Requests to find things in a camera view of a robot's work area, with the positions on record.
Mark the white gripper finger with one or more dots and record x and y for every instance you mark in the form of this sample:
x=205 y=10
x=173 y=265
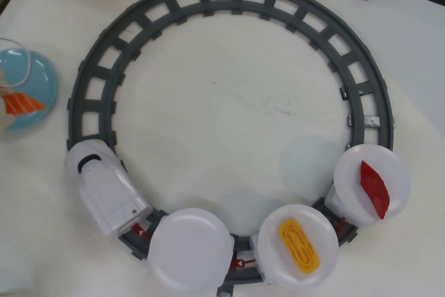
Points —
x=2 y=102
x=27 y=60

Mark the orange salmon sushi toy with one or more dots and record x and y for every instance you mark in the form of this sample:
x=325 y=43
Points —
x=22 y=104

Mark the blue round dish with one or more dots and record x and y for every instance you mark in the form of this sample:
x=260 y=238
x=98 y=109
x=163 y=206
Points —
x=43 y=78

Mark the white Shinkansen toy locomotive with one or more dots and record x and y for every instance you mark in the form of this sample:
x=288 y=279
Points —
x=104 y=189

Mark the yellow egg sushi toy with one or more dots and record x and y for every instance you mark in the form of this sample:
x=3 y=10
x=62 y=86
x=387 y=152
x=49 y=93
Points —
x=299 y=246

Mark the red tuna sushi toy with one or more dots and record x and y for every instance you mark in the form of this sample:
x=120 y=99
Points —
x=375 y=189

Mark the red train coupler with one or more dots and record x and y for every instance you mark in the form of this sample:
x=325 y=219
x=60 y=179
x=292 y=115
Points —
x=140 y=230
x=340 y=225
x=243 y=263

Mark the white round plate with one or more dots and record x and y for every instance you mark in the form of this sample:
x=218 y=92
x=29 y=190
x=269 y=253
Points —
x=189 y=245
x=347 y=175
x=267 y=248

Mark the silver tape strip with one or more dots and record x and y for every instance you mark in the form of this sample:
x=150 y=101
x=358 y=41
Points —
x=372 y=121

